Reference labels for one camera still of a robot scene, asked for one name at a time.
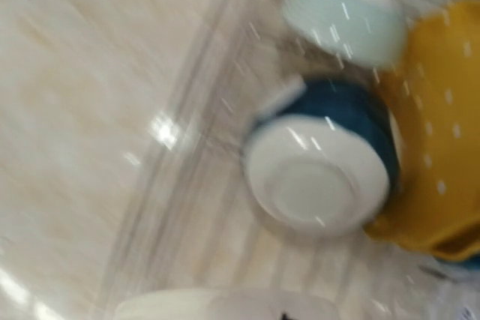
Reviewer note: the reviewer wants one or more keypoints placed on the dark bowl white inside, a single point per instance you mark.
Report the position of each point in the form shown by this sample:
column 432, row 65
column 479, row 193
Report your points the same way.
column 322, row 155

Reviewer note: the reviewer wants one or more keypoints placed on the metal wire dish rack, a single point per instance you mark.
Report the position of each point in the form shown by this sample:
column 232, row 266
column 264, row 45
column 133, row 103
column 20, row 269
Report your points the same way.
column 194, row 233

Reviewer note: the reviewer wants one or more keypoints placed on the dark bowl pale blue inside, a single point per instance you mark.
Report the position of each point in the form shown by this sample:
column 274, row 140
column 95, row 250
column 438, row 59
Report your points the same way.
column 371, row 33

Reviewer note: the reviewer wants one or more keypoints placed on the white ribbed ceramic mug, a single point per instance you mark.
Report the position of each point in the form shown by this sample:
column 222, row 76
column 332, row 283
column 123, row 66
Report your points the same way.
column 226, row 304

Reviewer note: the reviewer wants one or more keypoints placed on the yellow polka dot plate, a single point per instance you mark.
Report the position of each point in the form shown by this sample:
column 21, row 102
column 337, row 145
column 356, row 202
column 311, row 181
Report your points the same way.
column 433, row 95

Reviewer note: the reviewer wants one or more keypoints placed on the blue polka dot plate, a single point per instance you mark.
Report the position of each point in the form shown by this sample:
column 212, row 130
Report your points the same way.
column 470, row 264

